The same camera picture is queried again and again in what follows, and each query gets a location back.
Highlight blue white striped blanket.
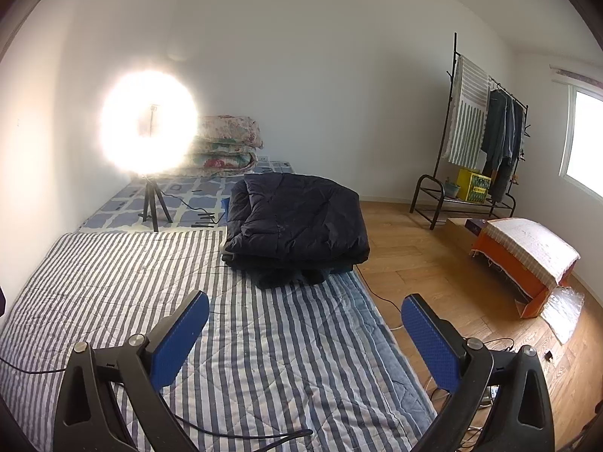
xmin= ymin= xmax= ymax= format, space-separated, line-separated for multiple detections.
xmin=0 ymin=223 xmax=436 ymax=452

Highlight dark hanging clothes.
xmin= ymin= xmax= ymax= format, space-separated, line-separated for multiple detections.
xmin=481 ymin=87 xmax=526 ymax=203

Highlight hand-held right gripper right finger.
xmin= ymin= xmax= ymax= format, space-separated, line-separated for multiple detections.
xmin=400 ymin=293 xmax=556 ymax=452

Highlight black tripod stand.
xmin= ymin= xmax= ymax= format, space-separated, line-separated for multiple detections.
xmin=138 ymin=104 xmax=173 ymax=232

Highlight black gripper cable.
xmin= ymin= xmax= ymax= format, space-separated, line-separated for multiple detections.
xmin=0 ymin=357 xmax=314 ymax=452

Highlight folded floral quilt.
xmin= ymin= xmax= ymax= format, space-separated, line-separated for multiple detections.
xmin=181 ymin=114 xmax=265 ymax=179

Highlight yellow box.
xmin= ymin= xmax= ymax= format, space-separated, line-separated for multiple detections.
xmin=455 ymin=168 xmax=493 ymax=203

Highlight white lace cloth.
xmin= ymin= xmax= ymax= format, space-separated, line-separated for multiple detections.
xmin=484 ymin=218 xmax=582 ymax=288

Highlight white green striped towel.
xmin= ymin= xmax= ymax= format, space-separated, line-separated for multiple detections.
xmin=445 ymin=54 xmax=491 ymax=166

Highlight brown cardboard box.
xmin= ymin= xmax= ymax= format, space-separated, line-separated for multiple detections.
xmin=445 ymin=218 xmax=481 ymax=257

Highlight black ring light cable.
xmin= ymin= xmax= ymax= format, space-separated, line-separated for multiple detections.
xmin=158 ymin=191 xmax=222 ymax=228

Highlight bubble wrap sheet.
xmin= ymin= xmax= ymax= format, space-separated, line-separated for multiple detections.
xmin=539 ymin=287 xmax=585 ymax=344

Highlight orange box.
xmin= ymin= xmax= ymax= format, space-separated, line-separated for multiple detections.
xmin=468 ymin=231 xmax=571 ymax=318

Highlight pile of dark clothes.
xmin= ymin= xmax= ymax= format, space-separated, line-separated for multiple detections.
xmin=223 ymin=254 xmax=354 ymax=289

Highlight blue checkered bed sheet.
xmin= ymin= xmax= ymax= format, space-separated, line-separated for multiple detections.
xmin=78 ymin=156 xmax=295 ymax=234

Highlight window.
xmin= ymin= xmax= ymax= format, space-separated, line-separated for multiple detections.
xmin=558 ymin=85 xmax=603 ymax=194

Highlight navy puffer jacket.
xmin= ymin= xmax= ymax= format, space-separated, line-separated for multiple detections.
xmin=221 ymin=173 xmax=370 ymax=274

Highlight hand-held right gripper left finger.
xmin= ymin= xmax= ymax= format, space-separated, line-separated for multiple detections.
xmin=53 ymin=289 xmax=210 ymax=452

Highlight black metal clothes rack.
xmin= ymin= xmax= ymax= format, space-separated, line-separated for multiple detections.
xmin=409 ymin=33 xmax=531 ymax=231

